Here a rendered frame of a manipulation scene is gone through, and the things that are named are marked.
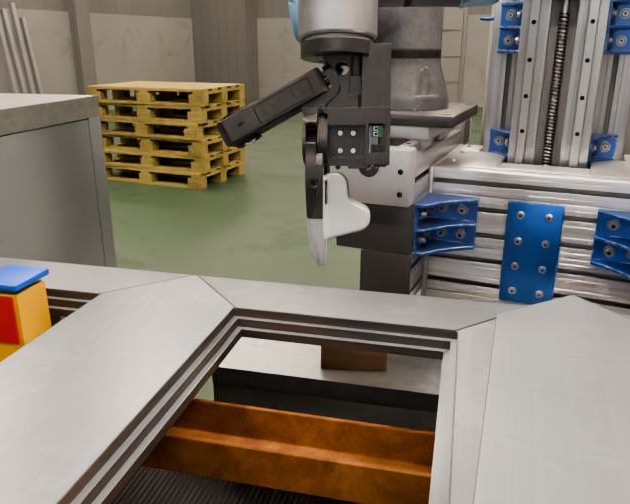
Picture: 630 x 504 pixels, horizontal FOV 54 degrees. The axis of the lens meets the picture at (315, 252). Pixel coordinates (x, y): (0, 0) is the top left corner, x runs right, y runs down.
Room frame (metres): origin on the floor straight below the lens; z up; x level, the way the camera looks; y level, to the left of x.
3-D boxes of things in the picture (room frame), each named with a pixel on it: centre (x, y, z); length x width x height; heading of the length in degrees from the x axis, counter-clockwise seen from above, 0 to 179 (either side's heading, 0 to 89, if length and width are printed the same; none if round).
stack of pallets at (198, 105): (5.48, 1.28, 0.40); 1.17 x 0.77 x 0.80; 67
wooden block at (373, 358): (0.85, -0.06, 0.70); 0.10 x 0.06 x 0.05; 87
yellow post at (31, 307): (0.68, 0.36, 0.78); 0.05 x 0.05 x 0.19; 76
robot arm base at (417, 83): (1.14, -0.16, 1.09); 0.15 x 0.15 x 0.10
